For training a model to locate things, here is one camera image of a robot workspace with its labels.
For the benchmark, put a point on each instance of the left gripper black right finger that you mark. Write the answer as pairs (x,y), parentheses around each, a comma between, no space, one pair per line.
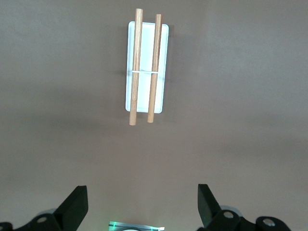
(207,207)

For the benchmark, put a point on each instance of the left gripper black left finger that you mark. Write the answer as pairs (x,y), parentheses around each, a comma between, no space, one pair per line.
(72,207)

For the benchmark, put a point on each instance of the wooden rack rod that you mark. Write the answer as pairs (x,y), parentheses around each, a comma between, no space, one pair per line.
(137,60)
(155,60)

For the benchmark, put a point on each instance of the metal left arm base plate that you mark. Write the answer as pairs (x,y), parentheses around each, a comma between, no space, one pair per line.
(134,226)

